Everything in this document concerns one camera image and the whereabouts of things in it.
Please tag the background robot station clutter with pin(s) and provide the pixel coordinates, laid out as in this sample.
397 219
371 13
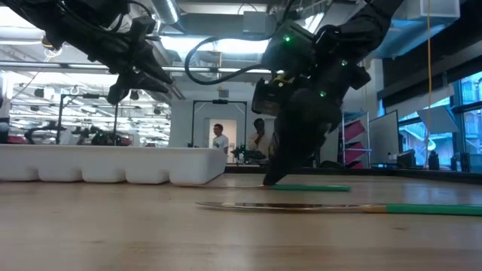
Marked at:
101 138

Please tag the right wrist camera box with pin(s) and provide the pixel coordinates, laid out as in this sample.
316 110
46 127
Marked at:
265 99

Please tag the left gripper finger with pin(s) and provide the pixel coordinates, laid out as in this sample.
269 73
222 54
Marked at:
150 66
145 83

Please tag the large glass window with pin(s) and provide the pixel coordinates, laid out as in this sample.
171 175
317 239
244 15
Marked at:
470 128

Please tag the background black robot arm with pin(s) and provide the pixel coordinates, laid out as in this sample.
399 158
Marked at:
244 153

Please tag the person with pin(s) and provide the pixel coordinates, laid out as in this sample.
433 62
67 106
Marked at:
260 141
221 142

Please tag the white plastic cutlery tray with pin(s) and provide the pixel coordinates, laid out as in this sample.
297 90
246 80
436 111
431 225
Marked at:
113 162

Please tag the black round ceiling device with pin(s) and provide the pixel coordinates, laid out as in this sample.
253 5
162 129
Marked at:
48 44

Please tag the small black monitor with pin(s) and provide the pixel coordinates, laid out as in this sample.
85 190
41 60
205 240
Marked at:
406 159

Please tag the silver rectangular air duct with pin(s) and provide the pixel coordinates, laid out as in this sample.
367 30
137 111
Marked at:
414 37

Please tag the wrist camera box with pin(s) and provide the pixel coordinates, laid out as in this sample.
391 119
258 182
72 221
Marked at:
143 29
265 99

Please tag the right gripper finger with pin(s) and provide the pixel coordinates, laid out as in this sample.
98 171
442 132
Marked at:
301 131

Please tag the black gantry frame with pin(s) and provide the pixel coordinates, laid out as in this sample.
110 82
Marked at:
86 96
220 101

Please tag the round silver air duct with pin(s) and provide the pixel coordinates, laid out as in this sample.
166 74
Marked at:
165 9

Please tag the white whiteboard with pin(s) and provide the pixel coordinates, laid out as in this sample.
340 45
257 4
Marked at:
384 137

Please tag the black metal table frame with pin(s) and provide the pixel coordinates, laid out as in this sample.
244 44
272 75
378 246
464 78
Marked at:
376 172

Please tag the black bottle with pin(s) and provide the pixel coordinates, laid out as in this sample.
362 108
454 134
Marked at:
434 162

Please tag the white hanging sheet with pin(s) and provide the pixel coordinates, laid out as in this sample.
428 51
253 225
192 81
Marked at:
438 120

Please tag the white door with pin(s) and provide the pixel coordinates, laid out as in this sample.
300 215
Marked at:
232 131

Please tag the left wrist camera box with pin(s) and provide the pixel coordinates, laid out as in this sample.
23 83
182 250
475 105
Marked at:
143 29

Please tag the long ceiling light bar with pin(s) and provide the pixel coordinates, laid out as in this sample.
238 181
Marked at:
233 70

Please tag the shelf rack with pink bins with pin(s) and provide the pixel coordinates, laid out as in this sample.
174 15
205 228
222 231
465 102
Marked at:
354 131

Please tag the grey ceiling box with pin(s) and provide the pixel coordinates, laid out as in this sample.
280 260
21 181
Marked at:
254 22

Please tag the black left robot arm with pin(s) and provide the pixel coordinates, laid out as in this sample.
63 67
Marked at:
94 37

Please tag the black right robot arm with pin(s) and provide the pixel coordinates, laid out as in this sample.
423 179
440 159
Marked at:
361 26

